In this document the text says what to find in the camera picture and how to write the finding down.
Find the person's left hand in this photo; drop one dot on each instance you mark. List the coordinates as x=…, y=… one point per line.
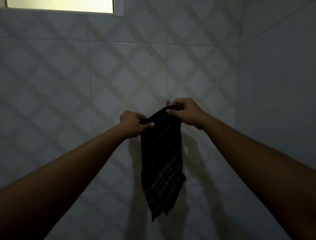
x=130, y=124

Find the person's right hand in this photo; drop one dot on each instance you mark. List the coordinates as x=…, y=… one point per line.
x=191, y=113

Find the person's left thumb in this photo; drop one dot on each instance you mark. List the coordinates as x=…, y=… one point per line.
x=147, y=124

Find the person's right thumb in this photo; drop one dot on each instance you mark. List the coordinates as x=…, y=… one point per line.
x=174, y=111

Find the dark checked cloth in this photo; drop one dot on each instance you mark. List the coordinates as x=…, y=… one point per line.
x=161, y=160

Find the person's left forearm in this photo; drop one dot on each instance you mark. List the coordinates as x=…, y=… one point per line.
x=54, y=183

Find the person's right forearm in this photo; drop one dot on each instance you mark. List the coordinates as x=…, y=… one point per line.
x=266, y=173

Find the white framed window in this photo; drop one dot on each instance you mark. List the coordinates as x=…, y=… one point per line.
x=61, y=6

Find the metal wall hook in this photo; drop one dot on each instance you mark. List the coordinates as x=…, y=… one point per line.
x=167, y=101

